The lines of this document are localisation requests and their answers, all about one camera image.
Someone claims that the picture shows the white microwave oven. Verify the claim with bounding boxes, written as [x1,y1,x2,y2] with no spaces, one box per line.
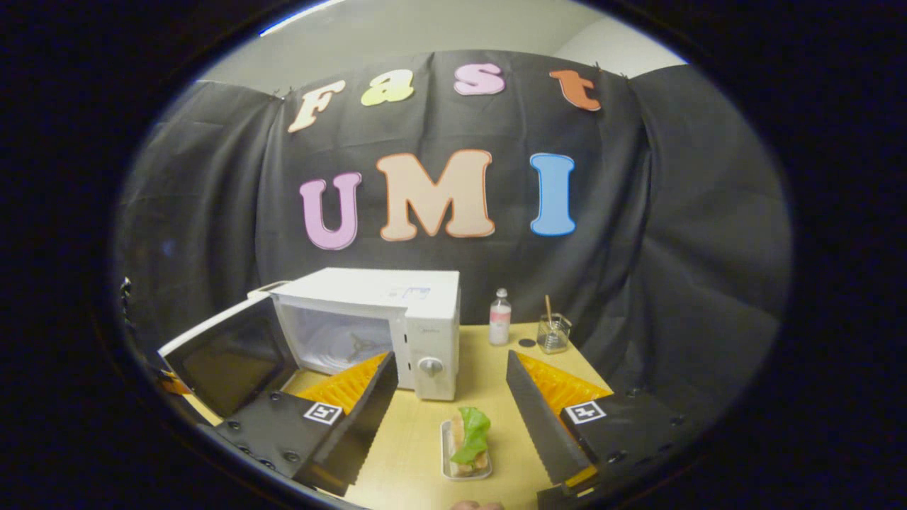
[157,267,461,419]

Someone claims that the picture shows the small clear bottle pink label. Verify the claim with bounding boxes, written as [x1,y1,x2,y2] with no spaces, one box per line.
[489,288,512,346]

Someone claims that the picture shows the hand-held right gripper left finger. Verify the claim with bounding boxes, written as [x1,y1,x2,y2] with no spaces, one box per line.
[195,351,400,497]

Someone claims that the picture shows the lettuce sandwich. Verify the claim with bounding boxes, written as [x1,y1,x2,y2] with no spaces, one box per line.
[449,406,492,477]

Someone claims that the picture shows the clear glass cup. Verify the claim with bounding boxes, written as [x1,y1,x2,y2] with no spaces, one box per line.
[536,314,572,355]

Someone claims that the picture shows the white rectangular tray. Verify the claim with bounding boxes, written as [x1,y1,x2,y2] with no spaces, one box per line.
[440,418,493,482]

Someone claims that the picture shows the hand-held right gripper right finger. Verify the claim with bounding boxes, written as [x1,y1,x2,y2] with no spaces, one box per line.
[506,349,699,500]

